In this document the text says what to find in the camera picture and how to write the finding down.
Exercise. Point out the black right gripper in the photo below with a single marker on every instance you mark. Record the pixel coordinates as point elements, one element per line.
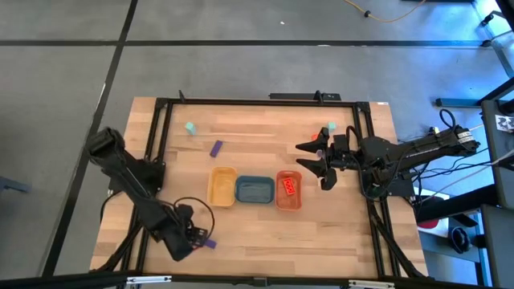
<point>341,158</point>

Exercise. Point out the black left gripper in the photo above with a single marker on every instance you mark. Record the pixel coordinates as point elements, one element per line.
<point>184,241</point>

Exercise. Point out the orange studded brick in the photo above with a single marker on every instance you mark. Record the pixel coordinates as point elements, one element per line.
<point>289,186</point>
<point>314,137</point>

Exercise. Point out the teal cube block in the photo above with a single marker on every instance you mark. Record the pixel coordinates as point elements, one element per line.
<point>332,125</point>
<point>190,128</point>

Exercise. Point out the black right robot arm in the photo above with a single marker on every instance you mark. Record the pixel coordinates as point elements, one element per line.
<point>409,154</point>

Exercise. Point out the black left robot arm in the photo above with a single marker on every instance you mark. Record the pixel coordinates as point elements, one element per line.
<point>132,180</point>

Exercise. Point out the orange plastic bin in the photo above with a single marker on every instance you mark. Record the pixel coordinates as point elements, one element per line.
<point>281,200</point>

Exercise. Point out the yellow plastic bin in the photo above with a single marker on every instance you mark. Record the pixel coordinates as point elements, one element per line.
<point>221,186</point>

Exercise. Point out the blue plastic bin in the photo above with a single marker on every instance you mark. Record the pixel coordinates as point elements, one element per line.
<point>255,190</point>

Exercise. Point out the yellow power plug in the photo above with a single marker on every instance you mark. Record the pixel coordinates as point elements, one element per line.
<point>433,130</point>

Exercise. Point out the red round object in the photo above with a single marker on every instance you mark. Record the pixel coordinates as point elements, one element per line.
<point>429,223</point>

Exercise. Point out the blue metal bar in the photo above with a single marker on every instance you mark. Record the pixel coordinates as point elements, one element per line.
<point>458,102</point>

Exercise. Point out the black round object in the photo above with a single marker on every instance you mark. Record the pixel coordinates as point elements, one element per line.
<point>460,239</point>

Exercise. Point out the grey chair leg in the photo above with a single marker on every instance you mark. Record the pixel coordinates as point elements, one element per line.
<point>12,185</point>

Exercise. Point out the black white fiducial tag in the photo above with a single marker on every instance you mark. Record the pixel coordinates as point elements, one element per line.
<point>505,123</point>

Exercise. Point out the black cabinet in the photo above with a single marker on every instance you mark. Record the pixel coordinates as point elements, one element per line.
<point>500,225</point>

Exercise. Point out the metal stand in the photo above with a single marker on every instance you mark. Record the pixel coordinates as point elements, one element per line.
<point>502,44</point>

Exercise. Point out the silver metal bracket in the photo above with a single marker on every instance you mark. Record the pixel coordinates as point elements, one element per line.
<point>371,284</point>
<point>148,279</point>

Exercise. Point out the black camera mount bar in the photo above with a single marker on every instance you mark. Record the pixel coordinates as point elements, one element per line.
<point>297,96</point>

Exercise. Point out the black aluminium table frame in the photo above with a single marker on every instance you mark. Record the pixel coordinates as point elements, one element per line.
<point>261,102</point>

